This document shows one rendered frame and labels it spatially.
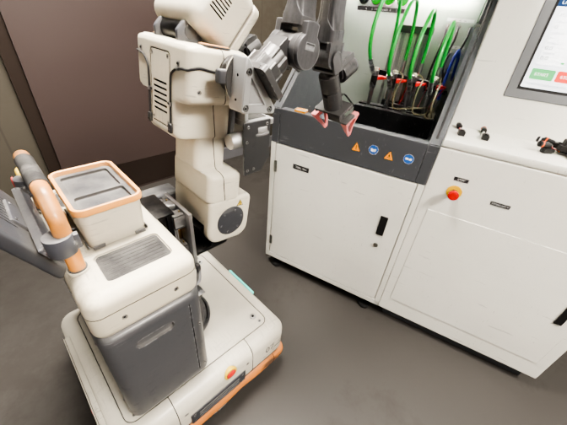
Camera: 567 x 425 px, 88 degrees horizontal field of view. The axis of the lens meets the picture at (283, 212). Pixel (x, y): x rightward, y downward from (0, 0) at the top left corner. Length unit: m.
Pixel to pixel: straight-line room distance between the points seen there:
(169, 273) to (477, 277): 1.18
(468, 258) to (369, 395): 0.70
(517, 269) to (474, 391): 0.60
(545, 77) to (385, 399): 1.36
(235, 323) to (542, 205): 1.16
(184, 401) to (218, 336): 0.23
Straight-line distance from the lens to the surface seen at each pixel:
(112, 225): 0.81
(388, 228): 1.39
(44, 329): 1.86
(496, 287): 1.49
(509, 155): 1.22
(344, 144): 1.28
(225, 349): 1.20
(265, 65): 0.68
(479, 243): 1.37
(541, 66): 1.45
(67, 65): 2.38
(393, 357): 1.64
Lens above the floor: 1.32
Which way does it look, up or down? 35 degrees down
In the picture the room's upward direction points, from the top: 5 degrees clockwise
